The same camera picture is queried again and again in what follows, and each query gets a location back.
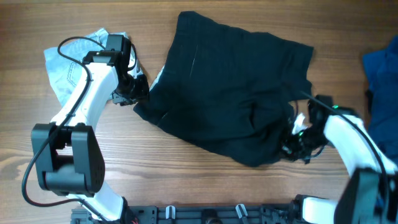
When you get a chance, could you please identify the black shorts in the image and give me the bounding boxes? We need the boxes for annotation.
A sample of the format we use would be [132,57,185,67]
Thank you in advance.
[134,11,313,167]

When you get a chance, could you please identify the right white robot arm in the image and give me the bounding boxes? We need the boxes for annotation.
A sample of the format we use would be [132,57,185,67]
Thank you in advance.
[281,95,397,223]

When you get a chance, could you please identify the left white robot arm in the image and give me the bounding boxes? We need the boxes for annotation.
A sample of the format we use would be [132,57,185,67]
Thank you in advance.
[22,34,149,223]

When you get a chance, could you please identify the blue clothes pile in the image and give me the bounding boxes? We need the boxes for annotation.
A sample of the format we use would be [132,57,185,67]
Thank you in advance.
[363,37,397,161]

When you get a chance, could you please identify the folded light blue jeans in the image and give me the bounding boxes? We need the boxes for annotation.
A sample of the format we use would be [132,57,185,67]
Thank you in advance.
[43,27,144,107]

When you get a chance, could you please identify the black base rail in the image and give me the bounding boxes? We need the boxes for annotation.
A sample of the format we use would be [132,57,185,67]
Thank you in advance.
[70,203,299,224]

